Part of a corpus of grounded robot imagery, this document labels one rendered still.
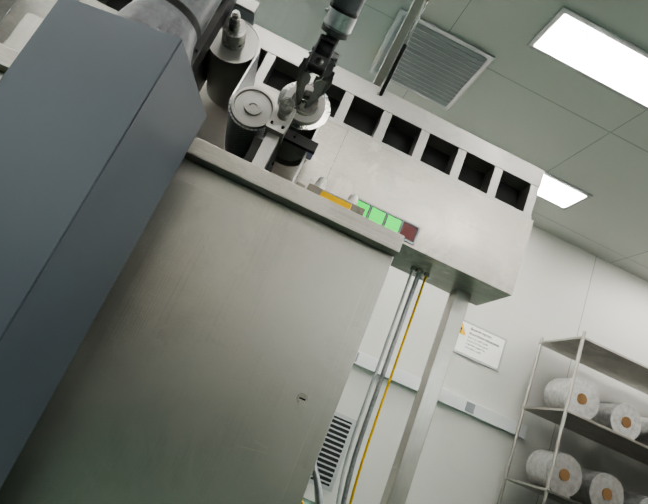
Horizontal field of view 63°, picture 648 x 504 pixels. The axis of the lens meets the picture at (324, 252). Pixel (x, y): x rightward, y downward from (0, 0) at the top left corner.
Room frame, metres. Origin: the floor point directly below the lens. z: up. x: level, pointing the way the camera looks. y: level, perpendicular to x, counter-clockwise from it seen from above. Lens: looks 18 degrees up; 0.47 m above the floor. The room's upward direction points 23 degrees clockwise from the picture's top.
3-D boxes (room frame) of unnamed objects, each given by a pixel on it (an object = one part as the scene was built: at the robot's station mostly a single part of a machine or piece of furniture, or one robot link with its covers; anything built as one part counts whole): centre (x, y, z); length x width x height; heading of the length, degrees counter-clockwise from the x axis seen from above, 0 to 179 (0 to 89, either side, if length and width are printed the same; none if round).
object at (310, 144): (1.28, 0.17, 1.14); 0.09 x 0.06 x 0.03; 96
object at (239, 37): (1.22, 0.45, 1.34); 0.06 x 0.06 x 0.06; 6
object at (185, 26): (0.77, 0.40, 0.95); 0.15 x 0.15 x 0.10
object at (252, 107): (1.38, 0.34, 1.18); 0.26 x 0.12 x 0.12; 6
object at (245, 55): (1.37, 0.47, 1.34); 0.25 x 0.14 x 0.14; 6
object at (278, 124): (1.23, 0.24, 1.05); 0.06 x 0.05 x 0.31; 6
